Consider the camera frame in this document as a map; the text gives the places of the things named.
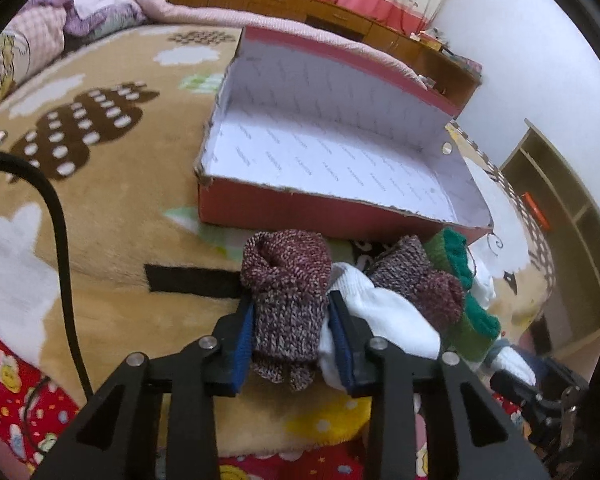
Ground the orange object on shelf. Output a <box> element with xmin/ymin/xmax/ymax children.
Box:
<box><xmin>521</xmin><ymin>192</ymin><xmax>550</xmax><ymax>231</ymax></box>

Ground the maroon knitted sock roll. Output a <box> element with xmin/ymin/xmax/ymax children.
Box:
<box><xmin>240</xmin><ymin>230</ymin><xmax>332</xmax><ymax>391</ymax></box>

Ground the white grey-banded sock roll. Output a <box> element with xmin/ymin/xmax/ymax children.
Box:
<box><xmin>483</xmin><ymin>338</ymin><xmax>536</xmax><ymax>386</ymax></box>

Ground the wooden low cabinet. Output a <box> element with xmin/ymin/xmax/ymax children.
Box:
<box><xmin>166</xmin><ymin>0</ymin><xmax>480</xmax><ymax>112</ymax></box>

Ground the purple ruffled pillow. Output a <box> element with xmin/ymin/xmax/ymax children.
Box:
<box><xmin>26</xmin><ymin>0</ymin><xmax>146</xmax><ymax>39</ymax></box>

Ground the red cartoon bedsheet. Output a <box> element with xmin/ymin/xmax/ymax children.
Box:
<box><xmin>0</xmin><ymin>318</ymin><xmax>432</xmax><ymax>480</ymax></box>

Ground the beige shelf unit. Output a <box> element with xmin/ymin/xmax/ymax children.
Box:
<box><xmin>501</xmin><ymin>122</ymin><xmax>600</xmax><ymax>358</ymax></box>

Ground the red cardboard box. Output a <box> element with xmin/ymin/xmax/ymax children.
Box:
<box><xmin>195</xmin><ymin>27</ymin><xmax>493</xmax><ymax>242</ymax></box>

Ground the black cable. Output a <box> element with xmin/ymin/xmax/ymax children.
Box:
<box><xmin>0</xmin><ymin>150</ymin><xmax>95</xmax><ymax>401</ymax></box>

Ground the pink checked pillow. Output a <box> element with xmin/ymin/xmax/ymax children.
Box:
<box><xmin>0</xmin><ymin>6</ymin><xmax>67</xmax><ymax>103</ymax></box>

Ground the green white sock roll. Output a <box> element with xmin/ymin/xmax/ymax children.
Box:
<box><xmin>424</xmin><ymin>228</ymin><xmax>501</xmax><ymax>364</ymax></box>

